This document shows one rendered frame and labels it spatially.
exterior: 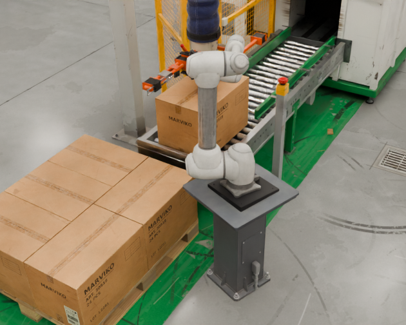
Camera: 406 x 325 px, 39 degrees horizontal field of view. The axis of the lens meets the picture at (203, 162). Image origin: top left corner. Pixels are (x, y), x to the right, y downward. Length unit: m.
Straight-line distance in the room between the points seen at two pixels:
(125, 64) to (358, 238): 2.34
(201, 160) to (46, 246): 1.04
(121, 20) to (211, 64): 1.93
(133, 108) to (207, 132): 2.04
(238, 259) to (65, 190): 1.21
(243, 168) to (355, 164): 1.93
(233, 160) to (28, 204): 1.38
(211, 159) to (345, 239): 1.45
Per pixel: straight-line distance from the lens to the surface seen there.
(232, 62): 2.92
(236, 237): 3.45
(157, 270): 3.94
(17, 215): 3.75
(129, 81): 4.97
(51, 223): 3.63
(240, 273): 3.68
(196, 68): 2.93
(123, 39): 4.82
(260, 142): 4.33
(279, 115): 4.07
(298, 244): 4.16
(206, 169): 3.20
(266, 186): 3.40
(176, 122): 3.92
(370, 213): 4.52
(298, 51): 5.56
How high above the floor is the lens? 2.86
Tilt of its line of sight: 36 degrees down
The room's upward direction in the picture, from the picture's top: 2 degrees counter-clockwise
